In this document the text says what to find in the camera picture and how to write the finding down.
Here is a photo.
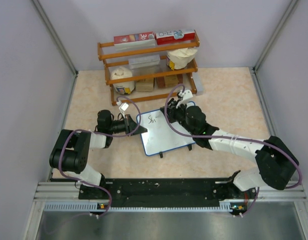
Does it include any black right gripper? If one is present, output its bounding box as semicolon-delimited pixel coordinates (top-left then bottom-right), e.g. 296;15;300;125
161;99;197;136

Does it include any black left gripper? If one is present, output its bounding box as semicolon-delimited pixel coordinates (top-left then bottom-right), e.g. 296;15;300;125
108;114;147;136

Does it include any blue framed whiteboard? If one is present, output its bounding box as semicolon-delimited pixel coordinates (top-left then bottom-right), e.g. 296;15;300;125
136;109;195;157

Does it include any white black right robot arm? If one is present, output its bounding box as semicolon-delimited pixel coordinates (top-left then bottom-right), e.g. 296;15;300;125
160;99;299;198

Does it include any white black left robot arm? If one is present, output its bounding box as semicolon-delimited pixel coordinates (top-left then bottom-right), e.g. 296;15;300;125
49;110;148;198

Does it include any metal whiteboard stand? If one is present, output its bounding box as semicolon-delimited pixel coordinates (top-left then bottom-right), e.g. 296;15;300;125
158;144;193;159

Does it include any brown sponge stack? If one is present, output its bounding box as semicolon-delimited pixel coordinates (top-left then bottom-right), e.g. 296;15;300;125
156;74;183;89

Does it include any beige sponge stack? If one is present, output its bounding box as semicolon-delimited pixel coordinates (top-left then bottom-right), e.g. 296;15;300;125
136;78;155;92

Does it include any white bag lower shelf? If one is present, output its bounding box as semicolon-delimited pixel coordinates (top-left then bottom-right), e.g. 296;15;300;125
110;66;136;96

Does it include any orange wooden shelf rack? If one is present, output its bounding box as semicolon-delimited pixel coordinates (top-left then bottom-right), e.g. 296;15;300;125
97;35;200;106

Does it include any grey block beside rack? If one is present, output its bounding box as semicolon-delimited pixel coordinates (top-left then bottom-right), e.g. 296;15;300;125
192;72;204;96

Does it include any silver metal box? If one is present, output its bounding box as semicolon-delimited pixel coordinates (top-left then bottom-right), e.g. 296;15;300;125
128;54;161;70

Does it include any cream bag upper shelf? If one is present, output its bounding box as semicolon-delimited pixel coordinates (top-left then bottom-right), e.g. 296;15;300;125
166;47;198;71

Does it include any red foil wrap box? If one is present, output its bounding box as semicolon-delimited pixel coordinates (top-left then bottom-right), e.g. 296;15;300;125
114;31;156;51

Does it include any red white wrap box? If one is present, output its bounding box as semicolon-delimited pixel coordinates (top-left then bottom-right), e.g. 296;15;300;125
156;29;195;45

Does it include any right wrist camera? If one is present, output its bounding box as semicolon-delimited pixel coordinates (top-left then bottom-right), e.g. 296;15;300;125
176;89;193;108

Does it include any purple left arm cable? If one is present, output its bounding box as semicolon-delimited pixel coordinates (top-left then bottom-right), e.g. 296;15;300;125
57;96;142;218

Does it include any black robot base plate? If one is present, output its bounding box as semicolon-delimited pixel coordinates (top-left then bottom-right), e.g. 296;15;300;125
78;178;256;208

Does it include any grey slotted cable duct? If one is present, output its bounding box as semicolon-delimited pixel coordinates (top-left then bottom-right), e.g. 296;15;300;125
44;201;247;213

